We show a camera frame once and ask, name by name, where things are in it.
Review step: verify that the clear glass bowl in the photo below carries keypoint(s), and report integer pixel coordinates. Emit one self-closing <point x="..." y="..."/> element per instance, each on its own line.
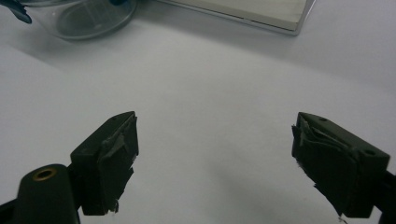
<point x="84" y="17"/>

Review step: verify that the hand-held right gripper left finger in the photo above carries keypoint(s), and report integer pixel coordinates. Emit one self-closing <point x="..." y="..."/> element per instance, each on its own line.
<point x="106" y="161"/>

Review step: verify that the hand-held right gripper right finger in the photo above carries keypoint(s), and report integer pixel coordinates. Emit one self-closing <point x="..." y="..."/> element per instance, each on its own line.
<point x="339" y="168"/>

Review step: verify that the flat white box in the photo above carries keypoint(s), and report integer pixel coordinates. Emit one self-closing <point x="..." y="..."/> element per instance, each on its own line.
<point x="249" y="12"/>

